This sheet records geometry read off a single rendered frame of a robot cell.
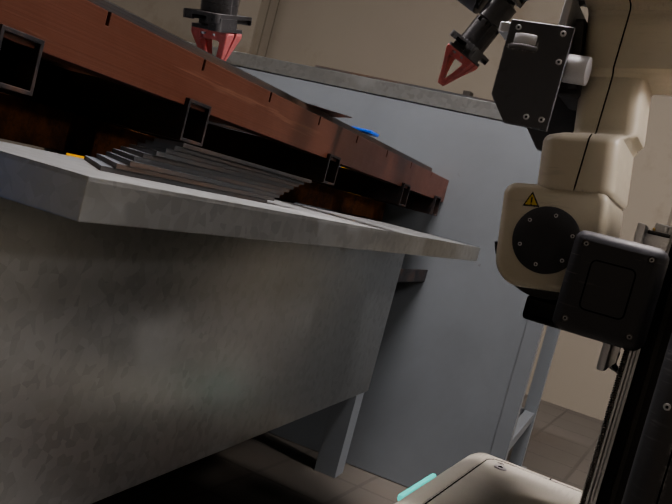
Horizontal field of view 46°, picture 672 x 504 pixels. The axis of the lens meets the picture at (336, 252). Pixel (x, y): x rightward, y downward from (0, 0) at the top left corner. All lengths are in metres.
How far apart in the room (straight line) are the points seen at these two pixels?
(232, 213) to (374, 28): 3.90
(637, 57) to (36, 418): 0.98
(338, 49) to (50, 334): 3.93
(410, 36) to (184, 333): 3.59
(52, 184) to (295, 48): 4.24
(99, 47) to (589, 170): 0.75
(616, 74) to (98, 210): 0.95
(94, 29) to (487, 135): 1.47
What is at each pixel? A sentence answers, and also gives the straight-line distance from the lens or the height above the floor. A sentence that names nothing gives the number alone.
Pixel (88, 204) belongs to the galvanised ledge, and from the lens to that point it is 0.54.
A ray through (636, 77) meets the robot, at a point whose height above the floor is 1.00.
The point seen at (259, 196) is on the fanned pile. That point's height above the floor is 0.69.
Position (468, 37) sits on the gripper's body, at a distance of 1.67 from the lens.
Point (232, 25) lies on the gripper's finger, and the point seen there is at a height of 0.92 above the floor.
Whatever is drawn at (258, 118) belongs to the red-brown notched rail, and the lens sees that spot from 1.11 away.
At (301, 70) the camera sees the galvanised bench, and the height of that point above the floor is 1.03.
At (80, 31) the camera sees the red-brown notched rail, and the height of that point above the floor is 0.80.
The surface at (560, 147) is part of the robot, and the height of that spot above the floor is 0.87.
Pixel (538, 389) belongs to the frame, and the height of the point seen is 0.27.
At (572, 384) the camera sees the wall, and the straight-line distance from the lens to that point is 4.06.
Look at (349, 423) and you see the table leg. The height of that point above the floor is 0.15.
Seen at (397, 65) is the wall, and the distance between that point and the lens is 4.45.
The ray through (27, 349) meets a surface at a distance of 0.79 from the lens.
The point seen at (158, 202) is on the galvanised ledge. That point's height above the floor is 0.67.
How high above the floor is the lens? 0.71
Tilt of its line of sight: 4 degrees down
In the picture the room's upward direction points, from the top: 15 degrees clockwise
